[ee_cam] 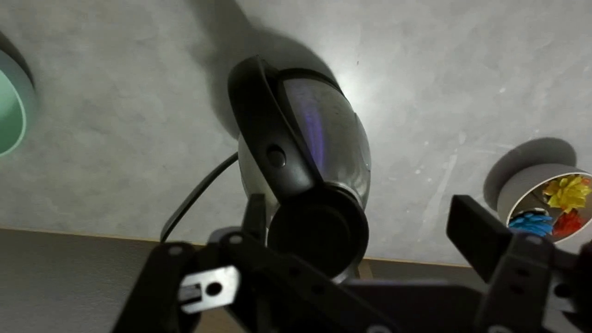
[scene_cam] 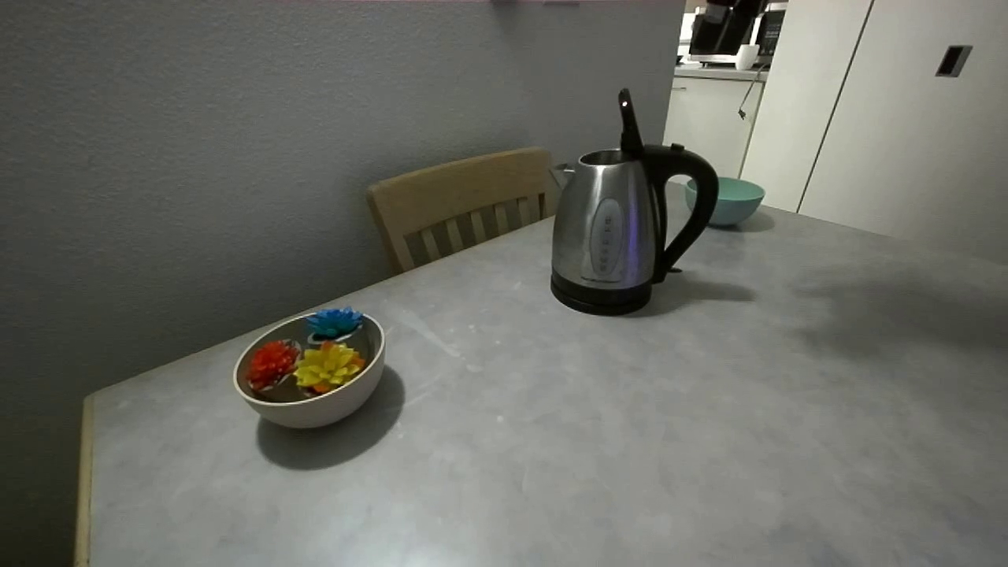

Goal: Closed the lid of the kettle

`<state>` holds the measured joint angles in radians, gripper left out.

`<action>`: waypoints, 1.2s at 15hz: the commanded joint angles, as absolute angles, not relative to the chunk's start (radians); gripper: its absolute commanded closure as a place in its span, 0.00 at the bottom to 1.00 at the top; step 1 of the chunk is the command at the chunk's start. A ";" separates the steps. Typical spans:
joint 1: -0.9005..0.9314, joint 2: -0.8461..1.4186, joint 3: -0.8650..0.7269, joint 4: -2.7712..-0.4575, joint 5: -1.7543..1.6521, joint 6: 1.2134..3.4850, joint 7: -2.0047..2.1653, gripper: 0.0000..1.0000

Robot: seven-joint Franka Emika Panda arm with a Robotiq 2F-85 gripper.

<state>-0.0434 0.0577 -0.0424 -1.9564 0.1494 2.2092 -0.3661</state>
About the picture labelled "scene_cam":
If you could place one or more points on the stainless steel electric kettle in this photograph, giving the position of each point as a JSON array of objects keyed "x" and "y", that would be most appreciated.
[{"x": 604, "y": 232}]

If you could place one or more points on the black kettle lid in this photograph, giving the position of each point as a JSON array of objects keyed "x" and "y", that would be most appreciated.
[{"x": 627, "y": 123}]

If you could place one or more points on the light wooden chair solid backrest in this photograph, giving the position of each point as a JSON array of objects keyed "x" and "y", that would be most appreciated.
[{"x": 461, "y": 183}]

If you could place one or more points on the blue toy flower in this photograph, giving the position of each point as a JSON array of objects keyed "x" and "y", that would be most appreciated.
[{"x": 334, "y": 324}]

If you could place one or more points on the yellow toy flower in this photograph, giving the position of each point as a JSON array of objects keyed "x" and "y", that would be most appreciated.
[{"x": 328, "y": 368}]

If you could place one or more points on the white bowl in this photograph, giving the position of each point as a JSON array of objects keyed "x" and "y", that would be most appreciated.
[{"x": 317, "y": 409}]

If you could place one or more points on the teal bowl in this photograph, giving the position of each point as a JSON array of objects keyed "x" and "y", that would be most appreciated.
[{"x": 739, "y": 206}]

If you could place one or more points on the red toy flower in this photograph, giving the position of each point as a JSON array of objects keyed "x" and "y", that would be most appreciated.
[{"x": 271, "y": 364}]

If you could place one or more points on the white kitchen cabinet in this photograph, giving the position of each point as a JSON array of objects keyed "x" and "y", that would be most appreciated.
[{"x": 710, "y": 122}]

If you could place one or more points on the black coffee machine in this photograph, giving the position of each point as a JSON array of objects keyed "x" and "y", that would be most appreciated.
[{"x": 726, "y": 26}]

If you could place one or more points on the white refrigerator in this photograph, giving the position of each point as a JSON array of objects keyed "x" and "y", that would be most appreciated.
[{"x": 902, "y": 126}]

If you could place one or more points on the small black fridge magnet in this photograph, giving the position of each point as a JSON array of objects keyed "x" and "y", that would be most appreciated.
[{"x": 951, "y": 62}]

